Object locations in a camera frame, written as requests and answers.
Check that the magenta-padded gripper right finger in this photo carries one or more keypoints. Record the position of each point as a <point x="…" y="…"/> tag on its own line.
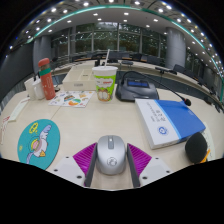
<point x="155" y="168"/>

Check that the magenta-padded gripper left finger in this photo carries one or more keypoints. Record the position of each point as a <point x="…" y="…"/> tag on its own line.
<point x="68" y="168"/>

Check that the silver computer mouse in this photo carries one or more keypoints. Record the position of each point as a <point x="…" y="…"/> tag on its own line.
<point x="111" y="156"/>

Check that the round teal cartoon mouse pad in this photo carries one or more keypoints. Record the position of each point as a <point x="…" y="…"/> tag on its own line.
<point x="36" y="143"/>

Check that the blue and white book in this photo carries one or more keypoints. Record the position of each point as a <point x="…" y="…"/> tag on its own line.
<point x="176" y="120"/>

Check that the white paper sheet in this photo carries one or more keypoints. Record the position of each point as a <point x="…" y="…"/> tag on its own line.
<point x="210" y="136"/>

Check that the colourful sticker sheet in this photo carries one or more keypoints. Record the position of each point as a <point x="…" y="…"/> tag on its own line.
<point x="71" y="99"/>

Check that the white paper leaflet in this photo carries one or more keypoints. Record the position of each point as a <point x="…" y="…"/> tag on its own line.
<point x="18" y="109"/>

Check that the black conference microphone unit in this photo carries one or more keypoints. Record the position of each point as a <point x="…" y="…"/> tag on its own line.
<point x="136" y="91"/>

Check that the white lidded mug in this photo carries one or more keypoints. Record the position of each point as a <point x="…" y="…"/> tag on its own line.
<point x="39" y="90"/>

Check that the white cardboard box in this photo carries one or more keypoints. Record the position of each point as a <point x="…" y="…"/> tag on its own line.
<point x="78" y="81"/>

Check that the stack of white paper cups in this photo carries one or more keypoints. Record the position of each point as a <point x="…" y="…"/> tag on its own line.
<point x="29" y="88"/>

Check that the red bottle with green band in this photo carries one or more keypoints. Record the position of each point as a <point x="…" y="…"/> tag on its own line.
<point x="47" y="81"/>

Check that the white printed cup with straw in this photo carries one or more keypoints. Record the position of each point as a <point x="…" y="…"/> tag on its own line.
<point x="105" y="85"/>

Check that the group of dark chairs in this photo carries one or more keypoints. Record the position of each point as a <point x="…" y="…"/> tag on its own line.
<point x="180" y="69"/>

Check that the group of ceiling lights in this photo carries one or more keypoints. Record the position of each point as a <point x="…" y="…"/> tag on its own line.
<point x="86" y="4"/>

